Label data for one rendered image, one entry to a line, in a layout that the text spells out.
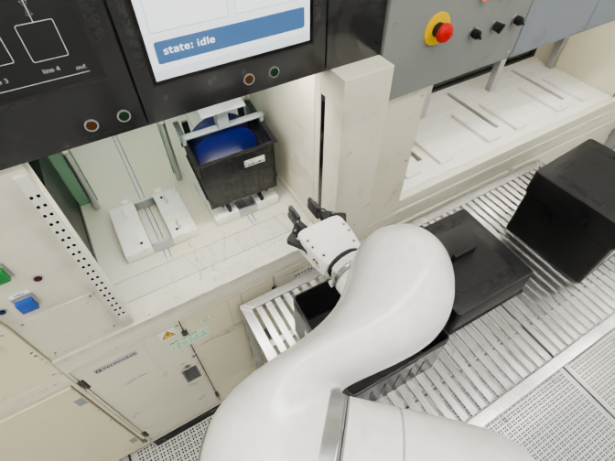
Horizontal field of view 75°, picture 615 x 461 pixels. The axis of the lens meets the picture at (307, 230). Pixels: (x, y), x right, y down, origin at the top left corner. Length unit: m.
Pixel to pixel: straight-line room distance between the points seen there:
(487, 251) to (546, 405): 1.01
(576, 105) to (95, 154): 1.89
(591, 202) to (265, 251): 0.91
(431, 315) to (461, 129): 1.43
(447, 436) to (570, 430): 1.88
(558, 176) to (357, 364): 1.16
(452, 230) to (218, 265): 0.71
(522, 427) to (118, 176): 1.86
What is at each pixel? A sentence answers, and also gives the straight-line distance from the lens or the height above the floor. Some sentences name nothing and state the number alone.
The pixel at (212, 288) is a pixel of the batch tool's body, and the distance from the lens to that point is 1.13.
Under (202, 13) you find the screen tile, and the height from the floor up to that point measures 1.55.
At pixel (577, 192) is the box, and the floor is 1.01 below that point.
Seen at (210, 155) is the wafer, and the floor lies 1.05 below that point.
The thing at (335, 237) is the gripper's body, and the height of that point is 1.21.
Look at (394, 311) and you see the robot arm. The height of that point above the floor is 1.56.
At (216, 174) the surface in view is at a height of 1.07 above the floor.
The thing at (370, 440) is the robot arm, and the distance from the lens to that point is 0.27.
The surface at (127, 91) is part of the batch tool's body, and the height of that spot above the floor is 1.47.
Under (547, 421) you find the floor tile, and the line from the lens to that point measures 2.12.
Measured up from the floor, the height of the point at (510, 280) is 0.86.
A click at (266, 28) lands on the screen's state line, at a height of 1.51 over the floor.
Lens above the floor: 1.81
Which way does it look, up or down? 50 degrees down
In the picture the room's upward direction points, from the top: straight up
